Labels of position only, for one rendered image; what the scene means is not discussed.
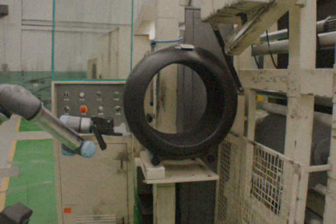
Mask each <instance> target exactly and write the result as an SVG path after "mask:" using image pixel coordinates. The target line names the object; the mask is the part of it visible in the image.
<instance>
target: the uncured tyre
mask: <svg viewBox="0 0 336 224"><path fill-rule="evenodd" d="M181 45H192V44H172V45H168V46H164V47H161V48H159V49H157V50H155V51H153V52H151V53H149V54H147V55H146V56H144V57H143V58H142V59H141V60H140V61H139V62H138V63H137V64H136V65H135V67H134V68H133V69H132V71H131V73H130V74H129V76H128V78H127V81H126V83H125V86H124V93H123V108H124V113H125V117H126V120H127V123H128V126H129V128H130V130H131V132H132V134H133V135H134V137H135V138H136V139H137V140H138V141H139V143H140V144H141V145H142V146H144V147H145V148H146V149H147V150H149V151H150V152H152V153H154V154H156V155H159V156H162V157H165V158H168V159H175V160H185V159H193V158H196V157H199V156H202V155H204V154H206V153H208V152H210V151H211V150H213V149H214V148H215V147H217V146H218V145H219V144H220V143H221V142H222V141H223V140H224V138H225V137H226V136H227V134H228V133H229V132H230V129H231V128H232V125H233V122H234V120H235V117H236V111H237V106H238V96H237V91H236V86H235V82H234V80H233V77H232V75H231V74H230V71H229V70H228V69H227V67H226V66H225V65H224V64H223V63H222V62H221V61H220V60H219V59H218V58H217V57H216V56H215V55H213V54H212V53H211V52H209V51H207V50H206V49H204V48H202V47H199V46H195V45H192V46H193V47H194V48H184V47H182V46H181ZM170 64H182V65H185V66H187V67H189V68H191V69H192V70H194V71H195V72H196V73H197V74H198V75H199V76H200V78H201V79H202V81H203V83H204V85H205V88H206V93H207V102H206V109H205V111H204V113H203V115H202V117H201V119H200V120H199V121H198V122H197V124H195V125H194V126H192V127H191V128H189V129H188V130H186V131H183V132H179V133H164V132H161V131H158V130H156V129H154V128H153V127H151V126H150V125H149V124H148V122H147V119H146V116H145V110H144V100H145V94H146V90H147V88H148V86H149V84H150V82H151V80H152V79H153V78H154V76H155V75H156V74H157V73H158V72H159V71H160V70H161V69H163V68H165V67H167V66H168V65H170ZM132 73H133V75H132V77H131V79H130V80H129V78H130V76H131V74H132Z"/></svg>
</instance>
